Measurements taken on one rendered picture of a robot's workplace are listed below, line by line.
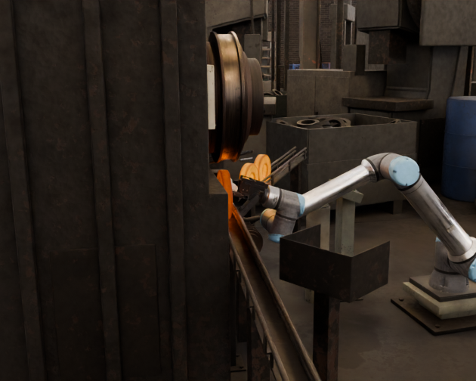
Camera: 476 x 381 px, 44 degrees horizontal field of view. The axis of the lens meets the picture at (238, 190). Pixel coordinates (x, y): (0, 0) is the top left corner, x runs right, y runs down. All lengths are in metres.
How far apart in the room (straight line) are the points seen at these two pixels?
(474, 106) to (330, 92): 1.60
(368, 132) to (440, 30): 1.37
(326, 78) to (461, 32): 1.43
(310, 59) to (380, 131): 6.57
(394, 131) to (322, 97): 1.79
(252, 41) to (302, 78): 2.13
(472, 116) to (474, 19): 0.99
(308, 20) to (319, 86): 4.80
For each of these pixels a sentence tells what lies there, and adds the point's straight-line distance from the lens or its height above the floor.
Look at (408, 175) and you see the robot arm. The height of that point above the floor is 0.78.
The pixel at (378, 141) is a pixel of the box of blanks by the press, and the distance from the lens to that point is 4.65.
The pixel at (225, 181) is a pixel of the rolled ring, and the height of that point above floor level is 0.82.
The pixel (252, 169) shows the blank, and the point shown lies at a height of 0.76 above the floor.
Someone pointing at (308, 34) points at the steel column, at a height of 1.62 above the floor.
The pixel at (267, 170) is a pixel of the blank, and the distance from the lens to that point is 2.85.
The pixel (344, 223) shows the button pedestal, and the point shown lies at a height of 0.42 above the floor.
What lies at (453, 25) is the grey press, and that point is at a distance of 5.68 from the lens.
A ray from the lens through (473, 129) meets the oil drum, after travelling 5.37.
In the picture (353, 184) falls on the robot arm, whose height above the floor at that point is 0.71.
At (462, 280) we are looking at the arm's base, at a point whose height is 0.20.
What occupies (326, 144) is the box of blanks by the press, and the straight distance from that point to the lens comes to 4.38.
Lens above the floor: 1.27
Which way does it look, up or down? 13 degrees down
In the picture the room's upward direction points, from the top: 1 degrees counter-clockwise
